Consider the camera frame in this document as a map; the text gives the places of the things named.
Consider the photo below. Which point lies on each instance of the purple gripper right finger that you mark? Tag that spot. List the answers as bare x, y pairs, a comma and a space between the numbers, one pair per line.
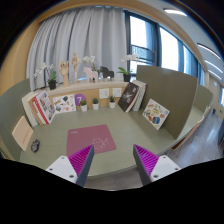
152, 167

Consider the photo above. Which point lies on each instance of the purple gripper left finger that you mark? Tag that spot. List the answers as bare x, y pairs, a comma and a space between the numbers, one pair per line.
74, 168

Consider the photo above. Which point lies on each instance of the pink mouse pad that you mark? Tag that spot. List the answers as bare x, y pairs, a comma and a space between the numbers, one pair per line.
99, 136

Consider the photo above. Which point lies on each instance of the black computer mouse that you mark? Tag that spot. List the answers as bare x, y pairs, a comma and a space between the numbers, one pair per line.
35, 145

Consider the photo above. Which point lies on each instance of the colourful picture board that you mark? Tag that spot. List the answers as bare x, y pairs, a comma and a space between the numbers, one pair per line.
155, 114

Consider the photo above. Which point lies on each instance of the beige wooden board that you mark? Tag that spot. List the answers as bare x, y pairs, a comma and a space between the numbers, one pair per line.
22, 133

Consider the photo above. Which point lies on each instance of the colourful sticker card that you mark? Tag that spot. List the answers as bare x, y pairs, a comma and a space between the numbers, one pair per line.
65, 103

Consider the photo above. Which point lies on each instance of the small potted plant left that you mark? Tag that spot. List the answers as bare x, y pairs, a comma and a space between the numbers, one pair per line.
83, 105

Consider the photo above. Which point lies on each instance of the small potted plant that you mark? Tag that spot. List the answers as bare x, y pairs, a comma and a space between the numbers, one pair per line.
95, 103
83, 105
112, 102

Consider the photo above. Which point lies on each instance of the red white magazine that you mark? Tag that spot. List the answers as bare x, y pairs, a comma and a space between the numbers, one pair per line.
45, 107

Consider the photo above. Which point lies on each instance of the small potted plant middle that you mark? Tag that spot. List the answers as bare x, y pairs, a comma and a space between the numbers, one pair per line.
95, 103

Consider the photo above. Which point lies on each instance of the purple question mark sign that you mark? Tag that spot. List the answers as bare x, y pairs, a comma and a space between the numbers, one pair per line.
78, 98

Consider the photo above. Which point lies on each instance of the small potted plant right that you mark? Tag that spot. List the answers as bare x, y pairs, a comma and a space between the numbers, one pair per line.
112, 102

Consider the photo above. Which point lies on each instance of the black book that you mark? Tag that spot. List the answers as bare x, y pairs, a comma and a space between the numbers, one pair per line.
129, 94

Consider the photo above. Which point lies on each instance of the wooden shelf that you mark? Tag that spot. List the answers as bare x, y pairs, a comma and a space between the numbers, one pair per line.
100, 90

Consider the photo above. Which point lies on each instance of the green partition panel right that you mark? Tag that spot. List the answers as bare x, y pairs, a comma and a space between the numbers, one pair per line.
173, 90

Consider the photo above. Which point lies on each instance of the green partition panel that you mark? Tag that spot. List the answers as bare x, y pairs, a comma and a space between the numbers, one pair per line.
173, 90
11, 110

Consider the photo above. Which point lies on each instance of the white books stack right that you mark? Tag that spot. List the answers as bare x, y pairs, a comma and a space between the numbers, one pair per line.
142, 89

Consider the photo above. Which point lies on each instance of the white books stack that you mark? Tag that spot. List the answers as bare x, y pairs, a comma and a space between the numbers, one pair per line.
142, 89
27, 108

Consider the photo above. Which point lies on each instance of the white books stack left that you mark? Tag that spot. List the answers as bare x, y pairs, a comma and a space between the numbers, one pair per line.
27, 108

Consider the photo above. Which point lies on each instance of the green partition panel left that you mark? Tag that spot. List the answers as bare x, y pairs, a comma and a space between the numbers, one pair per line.
11, 110

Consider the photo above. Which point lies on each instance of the white orchid black pot left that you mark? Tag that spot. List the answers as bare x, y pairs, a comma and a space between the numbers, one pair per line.
50, 72

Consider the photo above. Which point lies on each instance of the white orchid black pot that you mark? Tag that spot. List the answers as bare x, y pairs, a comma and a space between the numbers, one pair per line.
50, 72
126, 72

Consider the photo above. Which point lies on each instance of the pink wooden horse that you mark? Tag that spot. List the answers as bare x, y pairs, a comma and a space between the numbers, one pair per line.
90, 74

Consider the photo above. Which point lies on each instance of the white orchid black pot right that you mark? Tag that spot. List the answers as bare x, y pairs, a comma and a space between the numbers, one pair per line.
126, 72

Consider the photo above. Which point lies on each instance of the black wooden horse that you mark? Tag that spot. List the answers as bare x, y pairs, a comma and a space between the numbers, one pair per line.
106, 72

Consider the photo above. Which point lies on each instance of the wooden hand model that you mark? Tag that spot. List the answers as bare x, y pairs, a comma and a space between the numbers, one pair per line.
63, 68

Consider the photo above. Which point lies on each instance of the wooden mannequin figure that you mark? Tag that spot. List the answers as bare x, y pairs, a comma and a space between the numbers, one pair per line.
75, 63

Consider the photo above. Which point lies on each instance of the white orchid behind horse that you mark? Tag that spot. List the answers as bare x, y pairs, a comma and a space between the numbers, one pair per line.
92, 61

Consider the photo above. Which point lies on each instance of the grey curtain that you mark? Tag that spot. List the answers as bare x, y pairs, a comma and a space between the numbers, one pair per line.
97, 31

